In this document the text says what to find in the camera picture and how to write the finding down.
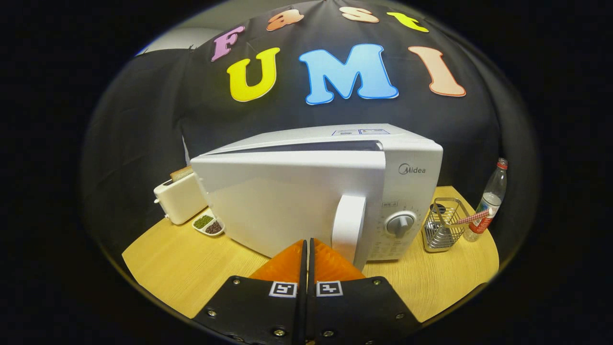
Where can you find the white divided bean tray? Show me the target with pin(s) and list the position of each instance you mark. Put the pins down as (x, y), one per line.
(203, 222)

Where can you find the toasted bread slice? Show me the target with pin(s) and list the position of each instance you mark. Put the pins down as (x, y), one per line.
(181, 173)

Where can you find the clear plastic water bottle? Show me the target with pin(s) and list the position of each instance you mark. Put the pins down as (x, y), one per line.
(493, 191)

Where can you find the red white striped straw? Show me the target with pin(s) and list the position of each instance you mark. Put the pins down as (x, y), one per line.
(471, 217)

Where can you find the white bread toaster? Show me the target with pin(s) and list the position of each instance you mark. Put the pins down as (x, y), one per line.
(179, 199)

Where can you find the white toaster oven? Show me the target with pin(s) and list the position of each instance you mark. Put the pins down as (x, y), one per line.
(287, 201)

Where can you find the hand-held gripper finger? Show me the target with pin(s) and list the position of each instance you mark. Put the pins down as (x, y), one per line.
(302, 306)
(310, 306)

